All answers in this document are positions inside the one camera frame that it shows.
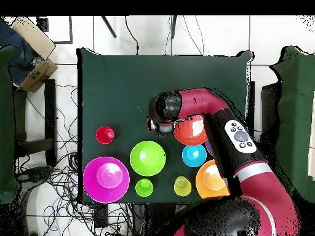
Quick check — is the red-orange plastic bowl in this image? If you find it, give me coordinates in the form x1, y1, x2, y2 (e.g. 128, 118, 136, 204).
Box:
173, 114, 209, 146

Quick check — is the green plastic bowl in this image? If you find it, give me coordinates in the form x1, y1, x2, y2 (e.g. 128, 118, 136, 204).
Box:
129, 140, 167, 177

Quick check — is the red plastic cup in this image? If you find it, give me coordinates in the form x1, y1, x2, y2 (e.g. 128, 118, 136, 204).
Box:
95, 125, 116, 145

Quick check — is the small blue plastic bowl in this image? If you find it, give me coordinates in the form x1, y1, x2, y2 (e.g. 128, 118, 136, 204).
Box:
181, 144, 207, 168

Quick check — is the dark green tablecloth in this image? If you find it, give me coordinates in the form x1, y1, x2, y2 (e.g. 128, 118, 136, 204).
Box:
76, 47, 254, 205

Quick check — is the purple plastic bowl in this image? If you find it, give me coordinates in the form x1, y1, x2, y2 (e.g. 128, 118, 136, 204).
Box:
205, 139, 214, 157

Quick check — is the green plastic cup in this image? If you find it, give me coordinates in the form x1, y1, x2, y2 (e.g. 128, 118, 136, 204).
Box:
135, 178, 154, 198

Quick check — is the yellow plastic cup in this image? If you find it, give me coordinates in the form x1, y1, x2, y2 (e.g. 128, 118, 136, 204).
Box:
173, 176, 192, 197

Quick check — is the pink plastic bowl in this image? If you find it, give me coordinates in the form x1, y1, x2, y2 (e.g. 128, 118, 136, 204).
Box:
82, 156, 130, 204

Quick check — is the orange plastic bowl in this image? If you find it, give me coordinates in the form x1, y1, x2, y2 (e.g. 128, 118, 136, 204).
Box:
195, 159, 231, 200

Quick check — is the black stand leg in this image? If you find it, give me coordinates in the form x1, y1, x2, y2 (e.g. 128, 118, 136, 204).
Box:
169, 15, 177, 39
100, 15, 118, 39

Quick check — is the black power box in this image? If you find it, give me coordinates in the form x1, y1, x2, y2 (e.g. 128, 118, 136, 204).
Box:
94, 203, 110, 229

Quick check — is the brown cardboard box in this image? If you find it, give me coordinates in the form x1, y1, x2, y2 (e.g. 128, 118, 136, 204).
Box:
18, 58, 59, 93

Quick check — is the green-covered side table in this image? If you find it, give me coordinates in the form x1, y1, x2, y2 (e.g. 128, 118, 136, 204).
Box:
269, 45, 315, 205
0, 44, 21, 205

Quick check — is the beige cardboard sheet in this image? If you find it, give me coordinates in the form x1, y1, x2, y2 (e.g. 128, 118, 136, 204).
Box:
12, 16, 57, 60

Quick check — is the blue cloth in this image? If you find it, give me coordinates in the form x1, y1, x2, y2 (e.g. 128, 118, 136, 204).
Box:
0, 19, 38, 85

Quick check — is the black cable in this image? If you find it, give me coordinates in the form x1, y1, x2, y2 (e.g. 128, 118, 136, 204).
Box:
124, 15, 140, 55

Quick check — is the tangle of cables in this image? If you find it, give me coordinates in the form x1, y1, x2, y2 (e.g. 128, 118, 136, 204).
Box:
15, 83, 134, 236

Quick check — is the black chair frame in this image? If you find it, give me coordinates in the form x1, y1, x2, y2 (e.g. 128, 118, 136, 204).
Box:
247, 81, 281, 143
13, 79, 58, 167

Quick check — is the grey metal frame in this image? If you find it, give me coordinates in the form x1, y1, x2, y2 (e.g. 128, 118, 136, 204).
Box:
36, 15, 74, 45

